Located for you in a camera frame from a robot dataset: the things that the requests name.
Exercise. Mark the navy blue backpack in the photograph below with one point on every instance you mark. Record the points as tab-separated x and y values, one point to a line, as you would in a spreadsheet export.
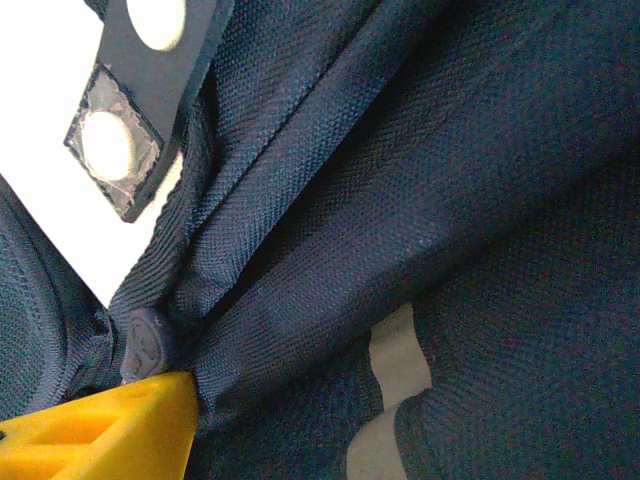
400	200

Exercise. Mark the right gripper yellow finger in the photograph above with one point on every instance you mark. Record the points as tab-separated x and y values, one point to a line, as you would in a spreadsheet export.
100	440

